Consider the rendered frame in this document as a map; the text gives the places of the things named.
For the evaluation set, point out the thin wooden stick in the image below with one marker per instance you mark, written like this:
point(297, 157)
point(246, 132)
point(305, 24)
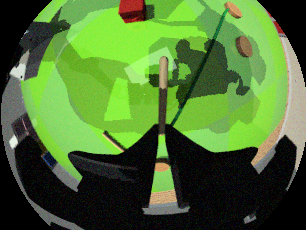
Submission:
point(114, 143)

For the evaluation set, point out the dark green string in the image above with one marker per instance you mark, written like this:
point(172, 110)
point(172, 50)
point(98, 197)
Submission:
point(164, 81)

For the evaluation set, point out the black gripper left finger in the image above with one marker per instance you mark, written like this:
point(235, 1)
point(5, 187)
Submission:
point(133, 168)

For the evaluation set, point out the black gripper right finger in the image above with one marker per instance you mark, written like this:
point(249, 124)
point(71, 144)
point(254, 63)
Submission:
point(193, 166)

